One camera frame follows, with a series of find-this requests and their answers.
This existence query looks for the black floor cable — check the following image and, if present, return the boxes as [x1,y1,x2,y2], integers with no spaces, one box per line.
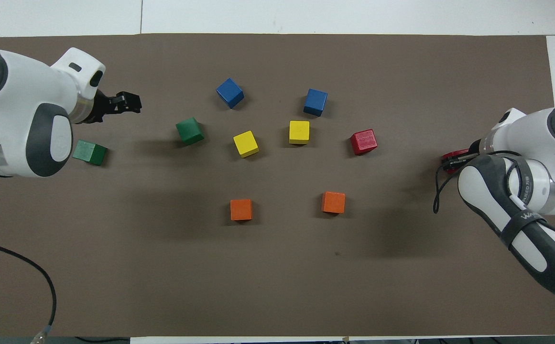
[74,336,131,344]

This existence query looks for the orange wooden cube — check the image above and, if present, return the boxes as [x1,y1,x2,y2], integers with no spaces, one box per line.
[321,191,346,215]
[230,199,253,222]

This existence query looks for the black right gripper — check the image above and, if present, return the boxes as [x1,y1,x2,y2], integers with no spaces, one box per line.
[442,138,486,173]

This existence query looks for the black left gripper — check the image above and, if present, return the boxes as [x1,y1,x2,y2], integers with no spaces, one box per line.
[73,90,142,125]

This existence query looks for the green wooden cube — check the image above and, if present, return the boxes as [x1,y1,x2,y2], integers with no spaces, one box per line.
[176,117,205,146]
[73,140,108,166]

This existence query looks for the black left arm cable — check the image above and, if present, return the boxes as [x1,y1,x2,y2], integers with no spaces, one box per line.
[0,238,58,344]

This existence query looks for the blue wooden cube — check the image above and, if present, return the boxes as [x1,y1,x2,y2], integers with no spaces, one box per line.
[303,88,328,118]
[216,77,245,109]

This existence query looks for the yellow wooden cube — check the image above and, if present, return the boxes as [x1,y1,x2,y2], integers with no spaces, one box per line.
[233,130,260,159]
[289,120,311,145]

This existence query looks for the red wooden cube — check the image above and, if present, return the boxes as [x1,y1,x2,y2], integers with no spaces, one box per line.
[350,129,379,156]
[440,149,470,165]

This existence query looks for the brown table mat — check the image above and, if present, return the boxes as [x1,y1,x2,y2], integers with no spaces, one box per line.
[0,32,555,337]

